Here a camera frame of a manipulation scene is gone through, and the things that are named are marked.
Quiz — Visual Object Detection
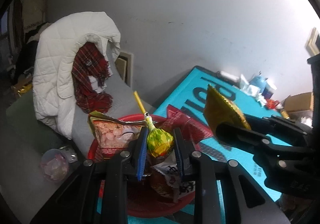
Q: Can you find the white quilted jacket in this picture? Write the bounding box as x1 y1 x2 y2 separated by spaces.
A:
33 11 120 139

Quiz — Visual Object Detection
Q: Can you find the red mesh basket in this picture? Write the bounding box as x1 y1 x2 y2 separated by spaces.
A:
87 113 197 219

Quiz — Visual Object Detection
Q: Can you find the gold cereal snack bag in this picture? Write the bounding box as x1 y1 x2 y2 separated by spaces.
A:
87 111 145 162

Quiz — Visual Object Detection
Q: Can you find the dark blue white-lid jar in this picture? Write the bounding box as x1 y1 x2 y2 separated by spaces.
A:
262 82 277 100

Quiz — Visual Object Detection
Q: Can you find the red plaid scarf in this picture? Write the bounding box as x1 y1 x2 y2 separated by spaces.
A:
72 42 112 113

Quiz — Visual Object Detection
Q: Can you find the white remote control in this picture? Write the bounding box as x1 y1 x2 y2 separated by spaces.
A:
217 71 240 84

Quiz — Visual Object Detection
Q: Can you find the wall intercom panel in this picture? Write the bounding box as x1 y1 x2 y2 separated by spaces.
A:
305 28 320 57

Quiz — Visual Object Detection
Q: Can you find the large red snack bag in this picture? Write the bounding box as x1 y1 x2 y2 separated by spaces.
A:
155 105 213 151

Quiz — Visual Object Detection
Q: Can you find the white black snack packet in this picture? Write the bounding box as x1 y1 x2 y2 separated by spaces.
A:
152 162 195 202

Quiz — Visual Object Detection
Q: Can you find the yellow lollipop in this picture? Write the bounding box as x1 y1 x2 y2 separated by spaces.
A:
133 91 174 158

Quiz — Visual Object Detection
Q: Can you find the crumpled white tissue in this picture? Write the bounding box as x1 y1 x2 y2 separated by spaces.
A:
239 74 267 107

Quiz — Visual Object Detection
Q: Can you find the red candy wrapper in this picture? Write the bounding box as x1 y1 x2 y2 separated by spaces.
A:
266 99 282 110

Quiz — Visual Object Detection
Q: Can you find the cardboard box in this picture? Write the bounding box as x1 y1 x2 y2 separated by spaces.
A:
284 92 313 112

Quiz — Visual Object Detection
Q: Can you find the yellow snack packet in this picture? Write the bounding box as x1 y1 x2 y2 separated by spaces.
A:
203 84 251 136

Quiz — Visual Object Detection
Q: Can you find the blue deer humidifier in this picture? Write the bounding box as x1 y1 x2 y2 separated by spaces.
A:
249 71 266 93

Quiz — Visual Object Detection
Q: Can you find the grey chair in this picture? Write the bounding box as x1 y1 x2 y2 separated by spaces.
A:
72 62 140 156

